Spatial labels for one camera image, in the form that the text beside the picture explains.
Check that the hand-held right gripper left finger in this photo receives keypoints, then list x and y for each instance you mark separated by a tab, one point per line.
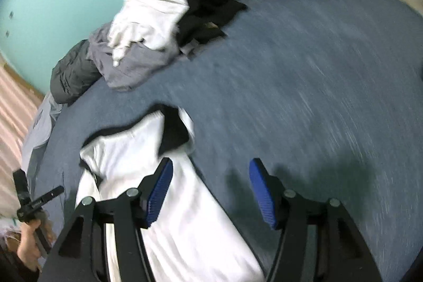
160	192

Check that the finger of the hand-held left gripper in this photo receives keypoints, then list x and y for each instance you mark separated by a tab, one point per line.
49	194

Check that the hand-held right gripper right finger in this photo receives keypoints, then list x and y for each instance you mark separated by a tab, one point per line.
262	196

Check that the white polo shirt black trim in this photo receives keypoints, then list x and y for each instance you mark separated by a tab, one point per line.
185	219

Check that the person's left forearm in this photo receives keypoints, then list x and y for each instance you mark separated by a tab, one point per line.
13	268

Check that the person's left hand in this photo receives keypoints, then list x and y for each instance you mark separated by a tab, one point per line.
28	245

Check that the light grey sheet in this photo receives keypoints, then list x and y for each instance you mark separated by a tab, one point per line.
39	133

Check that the pink striped curtain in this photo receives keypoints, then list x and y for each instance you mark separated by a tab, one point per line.
13	123

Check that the bed with blue sheet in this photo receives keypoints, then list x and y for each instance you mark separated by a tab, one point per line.
297	87

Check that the rolled dark grey duvet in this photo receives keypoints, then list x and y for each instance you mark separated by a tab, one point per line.
76	74

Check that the crumpled white garment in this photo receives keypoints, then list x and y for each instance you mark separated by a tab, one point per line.
148	14

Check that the crumpled black garment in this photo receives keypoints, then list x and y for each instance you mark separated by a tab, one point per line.
205	4

